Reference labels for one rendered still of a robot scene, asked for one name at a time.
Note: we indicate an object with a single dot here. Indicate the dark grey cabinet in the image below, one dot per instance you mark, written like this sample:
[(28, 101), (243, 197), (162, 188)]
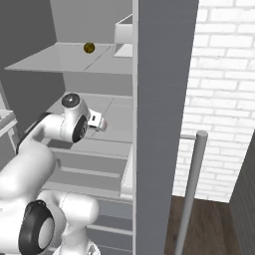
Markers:
[(244, 205)]

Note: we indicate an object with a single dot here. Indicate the grey fridge drawer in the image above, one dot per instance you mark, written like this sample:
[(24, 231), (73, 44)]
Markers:
[(93, 169), (114, 225)]

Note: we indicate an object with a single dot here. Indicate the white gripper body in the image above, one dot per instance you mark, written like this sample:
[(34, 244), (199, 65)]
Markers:
[(103, 123)]

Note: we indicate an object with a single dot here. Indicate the grey fridge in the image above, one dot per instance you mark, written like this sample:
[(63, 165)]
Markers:
[(86, 20)]

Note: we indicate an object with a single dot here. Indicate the white door bin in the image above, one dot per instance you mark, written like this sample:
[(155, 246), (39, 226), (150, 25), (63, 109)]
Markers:
[(6, 120), (123, 36), (128, 176)]

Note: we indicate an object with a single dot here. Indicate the grey fridge shelf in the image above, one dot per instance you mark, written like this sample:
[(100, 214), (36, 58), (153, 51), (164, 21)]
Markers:
[(116, 126)]

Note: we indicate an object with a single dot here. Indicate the grey fridge door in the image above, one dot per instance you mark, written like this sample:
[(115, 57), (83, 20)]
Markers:
[(166, 116)]

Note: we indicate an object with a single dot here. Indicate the clear glass fridge shelf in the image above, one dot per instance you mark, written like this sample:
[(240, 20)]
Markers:
[(73, 61)]

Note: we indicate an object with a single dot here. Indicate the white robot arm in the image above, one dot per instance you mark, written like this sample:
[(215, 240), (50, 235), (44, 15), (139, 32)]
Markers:
[(30, 172)]

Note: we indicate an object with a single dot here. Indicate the olive round fruit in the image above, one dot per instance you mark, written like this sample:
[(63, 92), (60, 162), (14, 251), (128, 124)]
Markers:
[(88, 47)]

